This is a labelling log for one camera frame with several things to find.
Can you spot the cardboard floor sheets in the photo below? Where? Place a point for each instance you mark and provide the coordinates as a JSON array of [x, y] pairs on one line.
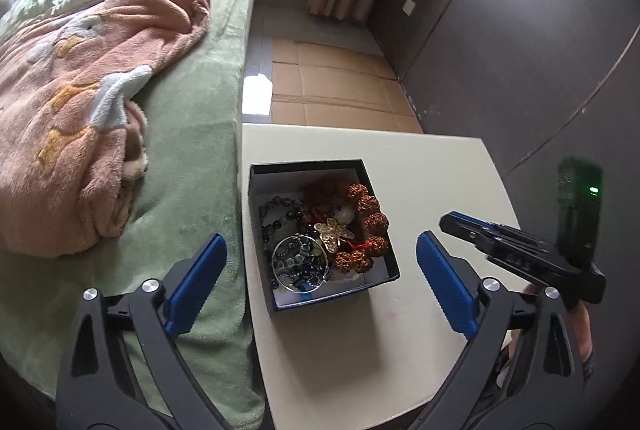
[[327, 86]]

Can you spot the dark wardrobe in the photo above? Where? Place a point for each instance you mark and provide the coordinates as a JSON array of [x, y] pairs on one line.
[[537, 81]]

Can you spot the black jewelry box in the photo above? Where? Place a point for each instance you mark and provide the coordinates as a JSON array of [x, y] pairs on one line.
[[286, 200]]

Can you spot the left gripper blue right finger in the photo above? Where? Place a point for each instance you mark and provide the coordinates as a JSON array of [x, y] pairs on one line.
[[520, 367]]

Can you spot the gold flower brooch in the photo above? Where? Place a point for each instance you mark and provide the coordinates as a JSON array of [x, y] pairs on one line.
[[332, 234]]

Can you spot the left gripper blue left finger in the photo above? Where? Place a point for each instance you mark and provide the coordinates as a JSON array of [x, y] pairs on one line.
[[97, 385]]

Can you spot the pink fleece blanket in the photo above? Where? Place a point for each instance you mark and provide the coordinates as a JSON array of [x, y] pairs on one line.
[[72, 136]]

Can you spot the green bed sheet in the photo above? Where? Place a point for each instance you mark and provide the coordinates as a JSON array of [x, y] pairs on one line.
[[190, 192]]

